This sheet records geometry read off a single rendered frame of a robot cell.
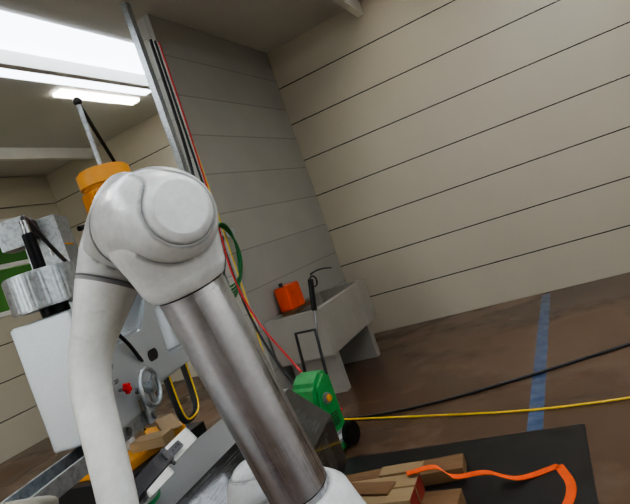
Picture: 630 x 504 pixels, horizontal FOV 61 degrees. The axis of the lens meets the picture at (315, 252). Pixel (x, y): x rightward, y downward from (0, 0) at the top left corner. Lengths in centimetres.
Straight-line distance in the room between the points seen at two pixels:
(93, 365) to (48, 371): 102
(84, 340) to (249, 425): 28
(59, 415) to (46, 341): 24
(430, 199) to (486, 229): 75
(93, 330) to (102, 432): 15
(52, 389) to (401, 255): 552
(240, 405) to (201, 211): 29
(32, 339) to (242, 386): 120
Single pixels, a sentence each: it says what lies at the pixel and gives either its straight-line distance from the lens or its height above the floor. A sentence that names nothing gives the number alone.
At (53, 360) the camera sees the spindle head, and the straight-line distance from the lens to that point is 189.
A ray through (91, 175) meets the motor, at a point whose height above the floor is 207.
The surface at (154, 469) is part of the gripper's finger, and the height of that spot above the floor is 123.
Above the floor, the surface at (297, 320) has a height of 80.
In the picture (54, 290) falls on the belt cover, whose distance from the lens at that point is 185.
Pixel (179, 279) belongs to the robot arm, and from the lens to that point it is 73.
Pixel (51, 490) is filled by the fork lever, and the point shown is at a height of 111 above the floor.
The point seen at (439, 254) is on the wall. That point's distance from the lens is 681.
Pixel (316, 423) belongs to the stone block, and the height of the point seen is 67.
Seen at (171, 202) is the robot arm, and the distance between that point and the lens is 69.
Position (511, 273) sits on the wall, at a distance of 674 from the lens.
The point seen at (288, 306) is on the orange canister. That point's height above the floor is 91.
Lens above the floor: 151
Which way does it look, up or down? 2 degrees down
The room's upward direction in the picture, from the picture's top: 19 degrees counter-clockwise
